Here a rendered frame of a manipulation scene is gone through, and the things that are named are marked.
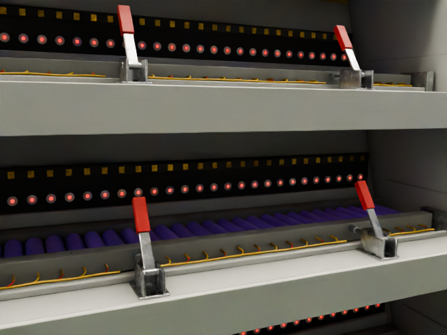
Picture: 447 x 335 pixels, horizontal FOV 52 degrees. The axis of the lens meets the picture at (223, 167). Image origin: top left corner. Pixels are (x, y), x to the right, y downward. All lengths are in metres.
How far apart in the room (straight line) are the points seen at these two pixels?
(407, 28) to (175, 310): 0.53
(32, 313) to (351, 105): 0.38
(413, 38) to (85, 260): 0.54
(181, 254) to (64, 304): 0.13
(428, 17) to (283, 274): 0.43
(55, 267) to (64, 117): 0.14
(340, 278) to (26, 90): 0.35
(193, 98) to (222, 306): 0.20
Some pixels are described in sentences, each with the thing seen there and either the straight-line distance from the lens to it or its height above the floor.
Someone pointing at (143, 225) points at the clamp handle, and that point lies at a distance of 0.44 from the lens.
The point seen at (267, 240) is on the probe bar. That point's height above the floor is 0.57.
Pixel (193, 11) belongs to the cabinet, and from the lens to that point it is 0.72.
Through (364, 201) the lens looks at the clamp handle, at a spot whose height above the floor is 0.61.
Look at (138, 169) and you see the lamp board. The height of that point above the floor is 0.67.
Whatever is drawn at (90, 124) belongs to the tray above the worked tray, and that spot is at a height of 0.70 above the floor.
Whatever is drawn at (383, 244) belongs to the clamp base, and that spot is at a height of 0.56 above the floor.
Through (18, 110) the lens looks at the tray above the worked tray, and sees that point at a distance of 0.42.
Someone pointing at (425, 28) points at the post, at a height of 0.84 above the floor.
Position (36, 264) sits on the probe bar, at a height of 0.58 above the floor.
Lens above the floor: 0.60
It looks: 7 degrees up
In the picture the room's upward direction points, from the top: 6 degrees counter-clockwise
